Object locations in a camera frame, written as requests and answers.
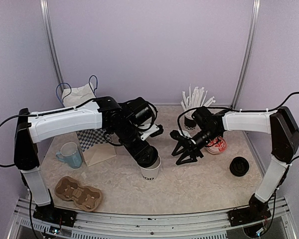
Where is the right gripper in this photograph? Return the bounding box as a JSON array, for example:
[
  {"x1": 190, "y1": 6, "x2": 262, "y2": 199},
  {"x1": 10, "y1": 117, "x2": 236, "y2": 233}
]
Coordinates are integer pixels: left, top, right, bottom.
[{"x1": 172, "y1": 126, "x2": 221, "y2": 164}]

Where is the white paper coffee cup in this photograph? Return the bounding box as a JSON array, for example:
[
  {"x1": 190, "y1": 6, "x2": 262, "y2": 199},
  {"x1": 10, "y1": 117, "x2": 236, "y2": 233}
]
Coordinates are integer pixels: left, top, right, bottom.
[{"x1": 140, "y1": 157, "x2": 161, "y2": 181}]

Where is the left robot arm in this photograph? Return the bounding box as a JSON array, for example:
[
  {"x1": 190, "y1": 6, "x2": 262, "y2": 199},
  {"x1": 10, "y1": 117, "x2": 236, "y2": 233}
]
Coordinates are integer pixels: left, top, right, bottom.
[{"x1": 12, "y1": 97, "x2": 159, "y2": 222}]

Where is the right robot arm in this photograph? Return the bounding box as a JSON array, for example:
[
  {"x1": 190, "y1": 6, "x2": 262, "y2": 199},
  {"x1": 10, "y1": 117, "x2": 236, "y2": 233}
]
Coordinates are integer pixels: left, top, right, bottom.
[{"x1": 170, "y1": 104, "x2": 299, "y2": 225}]

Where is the black cup holding straws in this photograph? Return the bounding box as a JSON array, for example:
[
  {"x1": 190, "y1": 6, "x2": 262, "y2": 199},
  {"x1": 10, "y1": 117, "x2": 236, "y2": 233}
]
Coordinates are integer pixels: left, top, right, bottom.
[{"x1": 184, "y1": 116, "x2": 197, "y2": 130}]

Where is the red floral bowl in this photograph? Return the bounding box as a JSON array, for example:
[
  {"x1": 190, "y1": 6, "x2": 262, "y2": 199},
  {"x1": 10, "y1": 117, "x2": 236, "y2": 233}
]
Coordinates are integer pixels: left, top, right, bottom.
[{"x1": 205, "y1": 136, "x2": 227, "y2": 155}]

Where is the blue checkered paper bag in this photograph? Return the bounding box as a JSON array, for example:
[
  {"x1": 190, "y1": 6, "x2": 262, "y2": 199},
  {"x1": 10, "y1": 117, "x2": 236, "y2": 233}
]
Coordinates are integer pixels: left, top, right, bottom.
[{"x1": 56, "y1": 75, "x2": 117, "y2": 167}]

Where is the bundle of wrapped white straws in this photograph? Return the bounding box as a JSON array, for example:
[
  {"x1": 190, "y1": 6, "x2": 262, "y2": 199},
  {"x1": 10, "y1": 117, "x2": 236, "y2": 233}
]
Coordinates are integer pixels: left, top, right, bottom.
[{"x1": 181, "y1": 85, "x2": 216, "y2": 111}]

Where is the stack of black lids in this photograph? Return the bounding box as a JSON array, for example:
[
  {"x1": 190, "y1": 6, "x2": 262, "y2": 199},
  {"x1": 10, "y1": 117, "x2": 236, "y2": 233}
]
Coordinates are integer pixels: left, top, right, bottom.
[{"x1": 229, "y1": 156, "x2": 250, "y2": 177}]

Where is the brown cardboard cup carrier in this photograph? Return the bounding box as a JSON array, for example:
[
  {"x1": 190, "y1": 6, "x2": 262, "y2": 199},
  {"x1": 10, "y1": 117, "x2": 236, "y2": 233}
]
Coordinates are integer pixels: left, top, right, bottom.
[{"x1": 54, "y1": 176, "x2": 103, "y2": 212}]

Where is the blue ceramic mug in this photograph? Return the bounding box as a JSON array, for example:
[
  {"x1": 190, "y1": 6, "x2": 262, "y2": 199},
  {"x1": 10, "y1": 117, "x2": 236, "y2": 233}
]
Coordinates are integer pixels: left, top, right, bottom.
[{"x1": 56, "y1": 142, "x2": 83, "y2": 169}]

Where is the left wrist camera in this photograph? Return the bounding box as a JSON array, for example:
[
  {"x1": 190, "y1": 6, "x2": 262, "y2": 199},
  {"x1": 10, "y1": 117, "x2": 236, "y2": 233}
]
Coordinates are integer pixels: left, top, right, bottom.
[{"x1": 139, "y1": 123, "x2": 163, "y2": 141}]

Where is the aluminium front frame rail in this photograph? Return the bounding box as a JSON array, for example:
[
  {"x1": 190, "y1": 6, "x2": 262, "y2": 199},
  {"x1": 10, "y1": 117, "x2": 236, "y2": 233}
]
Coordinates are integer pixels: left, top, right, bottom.
[{"x1": 7, "y1": 198, "x2": 297, "y2": 239}]

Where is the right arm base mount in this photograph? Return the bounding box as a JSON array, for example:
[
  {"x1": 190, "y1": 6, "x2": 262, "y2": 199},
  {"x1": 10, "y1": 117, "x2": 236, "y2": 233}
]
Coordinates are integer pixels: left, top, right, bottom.
[{"x1": 227, "y1": 207, "x2": 271, "y2": 227}]

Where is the right aluminium corner post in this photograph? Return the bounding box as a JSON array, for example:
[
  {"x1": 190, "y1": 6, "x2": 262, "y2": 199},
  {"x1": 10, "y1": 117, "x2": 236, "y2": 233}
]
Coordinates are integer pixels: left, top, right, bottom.
[{"x1": 231, "y1": 0, "x2": 261, "y2": 108}]

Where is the aluminium corner post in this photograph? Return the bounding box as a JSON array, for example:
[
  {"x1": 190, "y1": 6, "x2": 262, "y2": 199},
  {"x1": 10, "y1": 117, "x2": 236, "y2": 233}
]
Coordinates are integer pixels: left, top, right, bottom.
[
  {"x1": 40, "y1": 0, "x2": 64, "y2": 104},
  {"x1": 231, "y1": 0, "x2": 261, "y2": 108}
]

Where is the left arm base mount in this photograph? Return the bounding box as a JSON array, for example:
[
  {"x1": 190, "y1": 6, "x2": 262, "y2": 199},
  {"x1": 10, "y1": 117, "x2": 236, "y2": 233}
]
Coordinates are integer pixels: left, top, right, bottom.
[{"x1": 33, "y1": 205, "x2": 77, "y2": 228}]

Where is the left aluminium corner post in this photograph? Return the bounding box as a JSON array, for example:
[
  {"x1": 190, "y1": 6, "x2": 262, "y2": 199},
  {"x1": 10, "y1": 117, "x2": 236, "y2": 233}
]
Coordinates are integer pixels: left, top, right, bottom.
[{"x1": 40, "y1": 0, "x2": 64, "y2": 104}]

